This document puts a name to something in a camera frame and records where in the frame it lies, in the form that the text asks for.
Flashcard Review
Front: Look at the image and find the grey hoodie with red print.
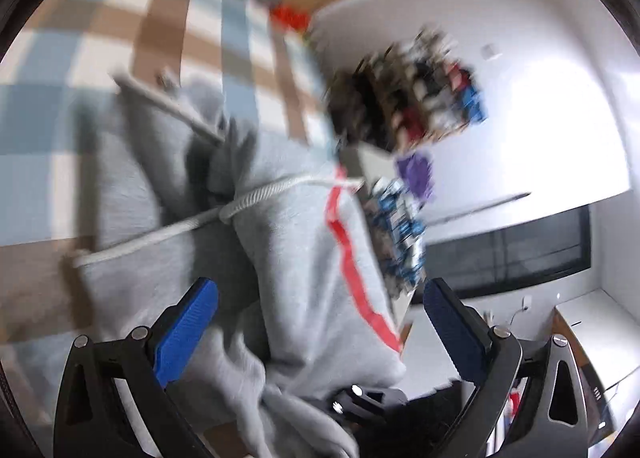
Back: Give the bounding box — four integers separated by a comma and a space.
73, 73, 405, 457

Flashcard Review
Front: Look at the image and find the blue white plaid cloth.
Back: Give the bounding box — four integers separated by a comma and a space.
364, 178, 426, 300

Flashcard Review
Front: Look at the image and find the purple cloth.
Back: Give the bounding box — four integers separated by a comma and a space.
396, 151, 433, 203

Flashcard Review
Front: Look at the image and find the white bedside cabinet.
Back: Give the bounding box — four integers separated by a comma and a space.
338, 143, 398, 191

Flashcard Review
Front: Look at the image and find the wooden shoe rack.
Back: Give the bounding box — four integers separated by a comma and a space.
326, 28, 487, 153

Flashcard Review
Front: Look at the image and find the checkered blue brown bedsheet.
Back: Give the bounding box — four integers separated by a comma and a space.
0, 0, 342, 389

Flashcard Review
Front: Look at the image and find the orange red toy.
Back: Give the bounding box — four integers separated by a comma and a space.
269, 4, 311, 34

